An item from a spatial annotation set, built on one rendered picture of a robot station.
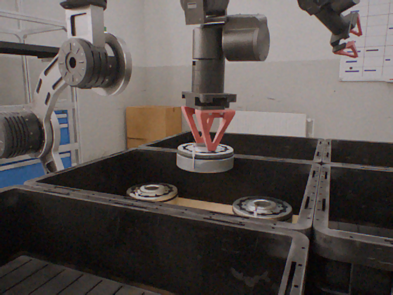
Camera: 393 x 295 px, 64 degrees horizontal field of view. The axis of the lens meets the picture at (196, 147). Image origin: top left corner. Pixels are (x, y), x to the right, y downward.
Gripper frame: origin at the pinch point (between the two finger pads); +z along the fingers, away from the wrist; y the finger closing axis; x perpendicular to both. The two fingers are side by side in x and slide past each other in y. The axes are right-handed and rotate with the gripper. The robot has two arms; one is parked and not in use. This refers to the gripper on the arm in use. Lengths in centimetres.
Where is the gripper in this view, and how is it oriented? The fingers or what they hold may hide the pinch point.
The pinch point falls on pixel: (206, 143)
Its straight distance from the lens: 57.8
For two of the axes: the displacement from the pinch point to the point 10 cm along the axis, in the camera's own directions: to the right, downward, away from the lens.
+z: -0.2, 9.8, 2.2
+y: -3.7, -2.1, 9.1
